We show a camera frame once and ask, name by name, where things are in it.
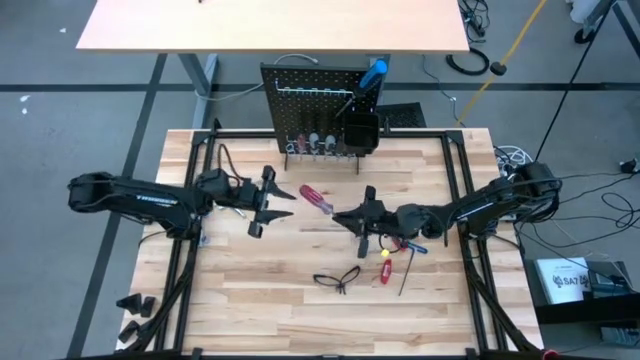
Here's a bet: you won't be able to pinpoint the blue black handled screwdriver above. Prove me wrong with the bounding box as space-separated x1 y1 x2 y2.
334 58 390 119

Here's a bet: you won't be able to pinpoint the black pegboard bin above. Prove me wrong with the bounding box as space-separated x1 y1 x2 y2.
344 112 380 155

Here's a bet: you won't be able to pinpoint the black coiled cable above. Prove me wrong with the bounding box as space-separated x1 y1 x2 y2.
445 46 491 77

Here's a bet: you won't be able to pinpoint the clear safety glasses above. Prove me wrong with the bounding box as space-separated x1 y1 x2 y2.
312 264 362 296

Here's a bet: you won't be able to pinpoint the black aluminium table frame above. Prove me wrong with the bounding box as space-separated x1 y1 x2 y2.
115 117 547 360

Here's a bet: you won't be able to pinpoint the white cable bundle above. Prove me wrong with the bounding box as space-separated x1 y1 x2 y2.
493 144 535 177

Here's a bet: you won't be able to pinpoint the light wood desk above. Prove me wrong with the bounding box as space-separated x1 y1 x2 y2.
74 0 471 130

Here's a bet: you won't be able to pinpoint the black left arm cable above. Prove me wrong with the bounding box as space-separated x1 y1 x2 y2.
216 143 247 185

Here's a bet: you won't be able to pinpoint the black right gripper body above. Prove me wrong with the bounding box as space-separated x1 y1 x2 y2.
357 185 402 260

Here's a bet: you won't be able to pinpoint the grey cable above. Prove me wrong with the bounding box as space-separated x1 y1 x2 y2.
193 53 320 104

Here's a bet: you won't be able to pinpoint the white printed box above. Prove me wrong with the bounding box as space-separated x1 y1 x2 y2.
533 256 594 306

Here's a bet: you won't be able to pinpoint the black perforated plate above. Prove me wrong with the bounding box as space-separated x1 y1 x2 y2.
375 102 428 130

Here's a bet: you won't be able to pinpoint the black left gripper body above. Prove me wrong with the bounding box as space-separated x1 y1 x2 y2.
231 165 276 240

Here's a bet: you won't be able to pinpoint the black cart shelf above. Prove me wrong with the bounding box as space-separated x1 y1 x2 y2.
523 257 640 326

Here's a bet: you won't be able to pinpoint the black cable bundle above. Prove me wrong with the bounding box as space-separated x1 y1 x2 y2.
457 0 492 44

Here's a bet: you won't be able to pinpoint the black floor cable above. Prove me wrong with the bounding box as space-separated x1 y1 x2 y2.
514 169 640 251

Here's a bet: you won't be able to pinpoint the black metal pegboard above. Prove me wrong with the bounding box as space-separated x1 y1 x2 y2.
259 62 387 175

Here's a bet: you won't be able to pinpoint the thin black pole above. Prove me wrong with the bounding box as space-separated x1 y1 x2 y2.
532 0 617 162

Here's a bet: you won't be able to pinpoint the black electronic device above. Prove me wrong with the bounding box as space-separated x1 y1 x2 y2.
585 259 632 297

